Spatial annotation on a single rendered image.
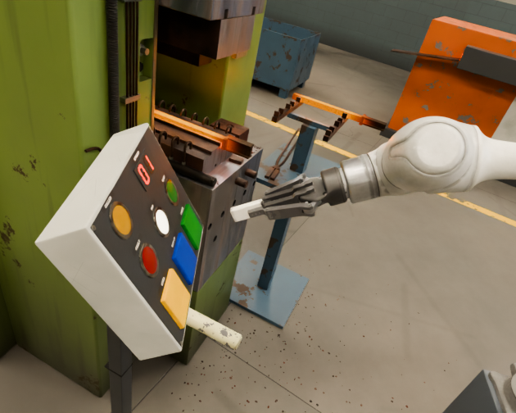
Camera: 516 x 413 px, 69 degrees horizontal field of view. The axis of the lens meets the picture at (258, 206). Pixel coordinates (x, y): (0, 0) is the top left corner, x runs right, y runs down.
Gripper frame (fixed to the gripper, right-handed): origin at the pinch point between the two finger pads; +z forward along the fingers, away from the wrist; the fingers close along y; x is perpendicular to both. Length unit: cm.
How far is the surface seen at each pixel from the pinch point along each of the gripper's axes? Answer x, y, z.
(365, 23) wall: -159, 776, -184
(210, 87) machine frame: 7, 75, 14
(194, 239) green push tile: -1.2, -3.2, 12.5
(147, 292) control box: 7.4, -24.9, 13.2
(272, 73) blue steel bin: -89, 411, 7
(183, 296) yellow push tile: -1.2, -18.8, 12.4
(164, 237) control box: 7.7, -12.2, 13.1
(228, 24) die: 29.6, 38.7, -4.7
